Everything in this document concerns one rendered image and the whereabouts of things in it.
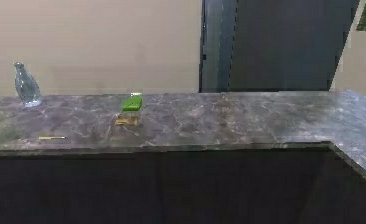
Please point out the dark marble top counter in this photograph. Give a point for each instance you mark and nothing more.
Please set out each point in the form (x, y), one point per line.
(191, 160)

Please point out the green dish sponge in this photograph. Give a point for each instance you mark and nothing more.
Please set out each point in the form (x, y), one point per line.
(132, 103)

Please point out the yellow flat block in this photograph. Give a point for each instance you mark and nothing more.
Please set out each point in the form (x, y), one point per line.
(126, 120)

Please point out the tall black fridge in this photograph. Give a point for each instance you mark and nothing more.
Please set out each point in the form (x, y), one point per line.
(277, 46)

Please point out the thin yellow stick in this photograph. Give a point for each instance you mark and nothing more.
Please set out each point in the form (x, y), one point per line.
(51, 137)

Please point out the clear glass bottle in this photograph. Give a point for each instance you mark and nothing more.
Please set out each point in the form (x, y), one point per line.
(26, 86)

